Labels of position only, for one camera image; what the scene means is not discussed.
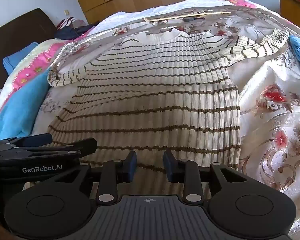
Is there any wooden desk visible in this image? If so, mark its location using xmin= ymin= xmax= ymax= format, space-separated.
xmin=280 ymin=0 xmax=300 ymax=27

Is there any blue pillow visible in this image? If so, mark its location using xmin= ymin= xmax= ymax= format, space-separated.
xmin=2 ymin=42 xmax=39 ymax=75

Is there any dark brown headboard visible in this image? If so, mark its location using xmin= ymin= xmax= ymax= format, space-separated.
xmin=0 ymin=8 xmax=57 ymax=89

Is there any pink cartoon print quilt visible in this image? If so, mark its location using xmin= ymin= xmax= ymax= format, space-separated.
xmin=0 ymin=33 xmax=96 ymax=131

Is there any small dark blue object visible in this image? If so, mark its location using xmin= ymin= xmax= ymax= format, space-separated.
xmin=183 ymin=17 xmax=205 ymax=22

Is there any dark navy clothes pile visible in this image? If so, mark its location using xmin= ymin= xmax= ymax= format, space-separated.
xmin=54 ymin=21 xmax=99 ymax=40

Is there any floral beige bedspread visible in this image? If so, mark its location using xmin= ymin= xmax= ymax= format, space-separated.
xmin=40 ymin=6 xmax=300 ymax=239

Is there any cream brown-striped ribbed sweater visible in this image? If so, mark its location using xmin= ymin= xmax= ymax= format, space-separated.
xmin=46 ymin=28 xmax=291 ymax=178

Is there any blue fuzzy blanket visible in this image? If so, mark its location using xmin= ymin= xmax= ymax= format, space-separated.
xmin=0 ymin=70 xmax=50 ymax=140

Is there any white textured blanket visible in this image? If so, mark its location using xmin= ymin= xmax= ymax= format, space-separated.
xmin=88 ymin=0 xmax=232 ymax=35

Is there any red white striped garment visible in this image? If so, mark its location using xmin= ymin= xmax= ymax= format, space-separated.
xmin=56 ymin=17 xmax=75 ymax=30

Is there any long bamboo stick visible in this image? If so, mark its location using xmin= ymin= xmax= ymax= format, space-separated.
xmin=144 ymin=11 xmax=231 ymax=23

